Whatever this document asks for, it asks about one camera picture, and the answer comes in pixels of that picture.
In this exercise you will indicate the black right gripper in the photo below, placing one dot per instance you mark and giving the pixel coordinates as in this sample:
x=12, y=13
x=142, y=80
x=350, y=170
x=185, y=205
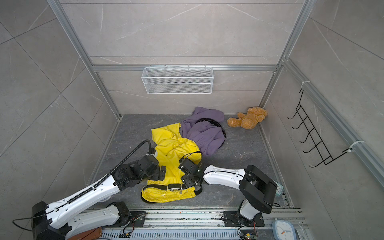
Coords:
x=187, y=182

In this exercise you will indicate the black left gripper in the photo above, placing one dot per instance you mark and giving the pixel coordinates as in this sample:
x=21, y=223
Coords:
x=159, y=176

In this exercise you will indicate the yellow trousers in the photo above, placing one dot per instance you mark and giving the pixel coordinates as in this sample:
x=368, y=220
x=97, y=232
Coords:
x=171, y=147

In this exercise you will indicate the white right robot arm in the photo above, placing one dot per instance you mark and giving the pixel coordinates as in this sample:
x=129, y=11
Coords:
x=258, y=189

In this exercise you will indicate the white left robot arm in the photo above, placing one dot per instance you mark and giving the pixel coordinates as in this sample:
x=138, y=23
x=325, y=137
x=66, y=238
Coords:
x=68, y=217

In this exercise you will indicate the purple garment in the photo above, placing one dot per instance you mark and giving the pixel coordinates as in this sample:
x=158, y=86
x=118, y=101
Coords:
x=208, y=137

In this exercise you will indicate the brown teddy bear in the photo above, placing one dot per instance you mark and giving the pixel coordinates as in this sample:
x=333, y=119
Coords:
x=249, y=120

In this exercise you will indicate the brown leather object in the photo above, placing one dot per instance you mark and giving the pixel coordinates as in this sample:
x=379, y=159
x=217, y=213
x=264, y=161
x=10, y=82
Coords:
x=88, y=235

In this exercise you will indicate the white analog clock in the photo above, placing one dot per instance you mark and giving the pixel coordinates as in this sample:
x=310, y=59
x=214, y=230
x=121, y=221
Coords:
x=283, y=230

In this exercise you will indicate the metal base rail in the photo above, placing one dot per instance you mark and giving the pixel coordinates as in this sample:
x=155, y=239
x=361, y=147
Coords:
x=206, y=223

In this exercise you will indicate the white wire mesh basket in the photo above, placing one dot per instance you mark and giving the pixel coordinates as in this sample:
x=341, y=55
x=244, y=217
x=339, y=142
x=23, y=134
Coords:
x=178, y=80

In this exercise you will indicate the black wire hook rack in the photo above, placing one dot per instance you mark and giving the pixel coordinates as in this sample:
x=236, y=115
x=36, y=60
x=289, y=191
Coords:
x=313, y=136

